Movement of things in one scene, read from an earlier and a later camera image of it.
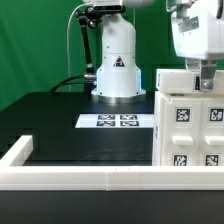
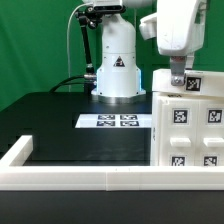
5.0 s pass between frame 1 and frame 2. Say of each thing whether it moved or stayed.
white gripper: moved
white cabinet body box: stayed
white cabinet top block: stayed
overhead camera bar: stayed
